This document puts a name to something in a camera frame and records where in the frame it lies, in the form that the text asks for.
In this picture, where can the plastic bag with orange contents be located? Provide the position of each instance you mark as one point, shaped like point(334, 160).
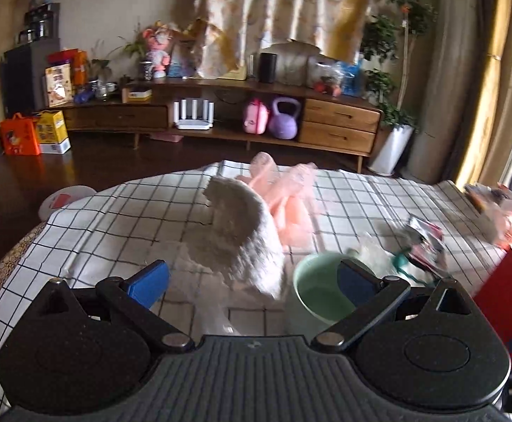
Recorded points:
point(502, 220)

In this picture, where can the yellow patterned hanging cloth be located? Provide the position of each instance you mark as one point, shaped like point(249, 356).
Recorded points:
point(273, 9)

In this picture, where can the printed snack box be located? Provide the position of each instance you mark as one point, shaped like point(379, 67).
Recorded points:
point(58, 85)

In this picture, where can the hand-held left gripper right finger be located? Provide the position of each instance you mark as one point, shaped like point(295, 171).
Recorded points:
point(357, 285)

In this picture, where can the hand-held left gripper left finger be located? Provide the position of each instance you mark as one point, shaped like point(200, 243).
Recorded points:
point(148, 283)

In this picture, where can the pink plush doll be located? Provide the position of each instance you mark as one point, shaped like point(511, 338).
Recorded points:
point(159, 50)

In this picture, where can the pink toy bag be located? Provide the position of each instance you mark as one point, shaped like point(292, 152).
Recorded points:
point(256, 118)

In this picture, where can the orange gift bag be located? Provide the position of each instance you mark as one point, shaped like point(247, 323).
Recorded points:
point(18, 136)

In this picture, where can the yellow curtain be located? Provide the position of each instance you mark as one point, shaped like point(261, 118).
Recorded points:
point(493, 74)

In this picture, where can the black cylinder speaker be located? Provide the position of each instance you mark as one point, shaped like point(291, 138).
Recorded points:
point(268, 68)

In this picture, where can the black white checkered tablecloth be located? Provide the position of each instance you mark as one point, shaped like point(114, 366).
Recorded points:
point(128, 211)

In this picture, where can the purple kettlebell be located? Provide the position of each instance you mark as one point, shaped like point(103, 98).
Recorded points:
point(283, 125)

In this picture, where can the potted tree in white pot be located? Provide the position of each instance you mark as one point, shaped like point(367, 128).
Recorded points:
point(392, 145)

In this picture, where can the small yellow box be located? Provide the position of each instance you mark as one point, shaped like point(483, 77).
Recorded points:
point(137, 95)

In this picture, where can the foil snack packets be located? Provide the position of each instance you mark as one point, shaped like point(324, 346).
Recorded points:
point(425, 239)

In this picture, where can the red box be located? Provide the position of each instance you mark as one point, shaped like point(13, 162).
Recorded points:
point(508, 299)

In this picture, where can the white router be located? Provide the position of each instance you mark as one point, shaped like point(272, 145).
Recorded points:
point(193, 116)

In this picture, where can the pink mesh bath loofah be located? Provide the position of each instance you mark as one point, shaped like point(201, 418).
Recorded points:
point(291, 202)

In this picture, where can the beige standing air conditioner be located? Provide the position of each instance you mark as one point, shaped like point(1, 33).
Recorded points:
point(449, 74)

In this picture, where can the yellow carton box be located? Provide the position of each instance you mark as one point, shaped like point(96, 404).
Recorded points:
point(54, 129)

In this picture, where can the mint green cup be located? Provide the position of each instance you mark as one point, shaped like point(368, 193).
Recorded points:
point(317, 303)

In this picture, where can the white fluffy plush toy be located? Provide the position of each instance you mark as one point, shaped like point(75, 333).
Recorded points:
point(243, 228)

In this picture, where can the black cabinet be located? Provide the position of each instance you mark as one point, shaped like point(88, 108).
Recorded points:
point(27, 79)

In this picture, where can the small plant in vase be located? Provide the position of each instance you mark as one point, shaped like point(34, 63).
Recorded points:
point(144, 68)

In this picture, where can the clear bag with blue items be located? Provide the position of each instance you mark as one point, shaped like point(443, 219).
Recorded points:
point(339, 77)

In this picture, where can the wooden tv cabinet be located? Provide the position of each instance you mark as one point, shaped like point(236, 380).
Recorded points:
point(339, 125)

